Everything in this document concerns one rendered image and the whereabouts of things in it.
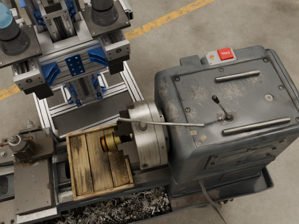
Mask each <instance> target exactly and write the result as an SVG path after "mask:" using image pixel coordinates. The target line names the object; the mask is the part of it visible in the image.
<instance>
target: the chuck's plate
mask: <svg viewBox="0 0 299 224"><path fill-rule="evenodd" d="M146 102H147V104H148V107H149V111H150V114H151V117H152V121H153V122H161V119H160V116H159V112H158V109H157V106H156V104H155V102H154V100H153V99H152V98H151V99H146ZM154 129H155V133H156V137H157V142H158V148H159V154H160V165H163V164H167V163H168V153H167V147H166V140H165V135H164V131H163V127H162V125H154Z"/></svg>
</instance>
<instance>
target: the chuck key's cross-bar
mask: <svg viewBox="0 0 299 224"><path fill-rule="evenodd" d="M118 121H126V122H134V123H141V120H134V119H126V118H118ZM145 124H153V125H172V126H191V127H204V124H192V123H171V122H153V121H146V123H145Z"/></svg>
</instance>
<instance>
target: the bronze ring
mask: <svg viewBox="0 0 299 224"><path fill-rule="evenodd" d="M100 143H101V148H102V150H103V152H108V151H110V152H112V151H118V147H117V145H118V144H122V143H123V142H122V138H121V136H117V137H115V134H114V132H111V133H109V134H106V135H105V136H102V137H100Z"/></svg>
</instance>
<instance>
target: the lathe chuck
mask: <svg viewBox="0 0 299 224"><path fill-rule="evenodd" d="M130 105H133V106H134V108H133V109H128V108H127V107H128V106H130ZM126 108H127V110H128V113H129V119H134V120H141V119H142V118H145V119H146V121H152V117H151V114H150V110H149V107H148V104H147V102H146V100H141V101H136V102H132V103H128V104H126ZM139 124H140V123H134V122H131V128H132V132H133V137H134V142H135V145H136V150H137V154H138V158H139V163H140V165H143V164H147V166H146V167H142V168H141V166H140V165H139V166H140V169H141V170H143V169H147V168H151V167H156V166H159V165H160V154H159V148H158V142H157V137H156V133H155V129H154V125H153V124H146V125H147V128H146V129H145V130H141V129H140V128H139Z"/></svg>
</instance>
